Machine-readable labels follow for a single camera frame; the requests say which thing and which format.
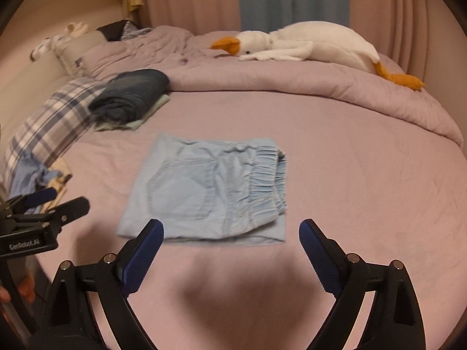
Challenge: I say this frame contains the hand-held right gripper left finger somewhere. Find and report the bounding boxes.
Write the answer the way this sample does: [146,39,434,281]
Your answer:
[29,219,165,350]

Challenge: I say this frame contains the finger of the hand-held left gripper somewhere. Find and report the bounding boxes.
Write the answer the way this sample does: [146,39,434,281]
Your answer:
[6,188,58,215]
[34,197,90,227]

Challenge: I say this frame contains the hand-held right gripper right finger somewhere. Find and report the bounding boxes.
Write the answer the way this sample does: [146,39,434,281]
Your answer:
[298,219,427,350]

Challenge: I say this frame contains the light blue pants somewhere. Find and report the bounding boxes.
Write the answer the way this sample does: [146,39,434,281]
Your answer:
[116,133,289,245]

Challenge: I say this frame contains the person's left hand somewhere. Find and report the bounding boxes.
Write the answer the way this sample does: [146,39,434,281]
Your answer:
[0,268,36,304]

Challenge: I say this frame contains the light blue crumpled cloth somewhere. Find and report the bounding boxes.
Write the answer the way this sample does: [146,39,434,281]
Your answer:
[7,156,52,198]

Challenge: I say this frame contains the pale yellow cloth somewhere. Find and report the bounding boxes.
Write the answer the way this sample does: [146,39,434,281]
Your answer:
[43,158,74,205]

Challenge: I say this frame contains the plaid pillow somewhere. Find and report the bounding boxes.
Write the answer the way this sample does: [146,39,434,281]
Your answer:
[4,77,110,190]

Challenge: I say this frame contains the pink bed sheet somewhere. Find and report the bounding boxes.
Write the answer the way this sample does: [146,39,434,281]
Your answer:
[22,91,467,350]

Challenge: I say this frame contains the beige padded headboard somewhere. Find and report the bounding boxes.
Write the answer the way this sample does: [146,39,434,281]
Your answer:
[0,54,75,129]

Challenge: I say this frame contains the dark grey folded clothing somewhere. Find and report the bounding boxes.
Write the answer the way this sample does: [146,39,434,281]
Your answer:
[88,69,170,125]

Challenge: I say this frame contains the light green folded cloth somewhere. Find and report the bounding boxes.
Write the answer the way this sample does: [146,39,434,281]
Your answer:
[95,95,171,132]

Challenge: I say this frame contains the grey pillow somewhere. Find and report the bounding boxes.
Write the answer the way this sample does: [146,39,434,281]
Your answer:
[55,31,110,76]

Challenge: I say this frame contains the small white plush toy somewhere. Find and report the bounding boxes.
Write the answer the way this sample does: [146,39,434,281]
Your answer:
[30,22,89,61]

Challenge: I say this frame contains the pink comforter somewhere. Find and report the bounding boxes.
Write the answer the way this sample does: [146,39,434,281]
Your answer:
[78,25,464,147]

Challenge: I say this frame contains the dark cloth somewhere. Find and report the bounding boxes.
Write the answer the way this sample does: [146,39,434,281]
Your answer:
[97,20,143,43]

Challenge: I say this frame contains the white goose plush toy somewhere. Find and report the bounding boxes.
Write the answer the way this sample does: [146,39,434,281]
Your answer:
[210,21,426,91]

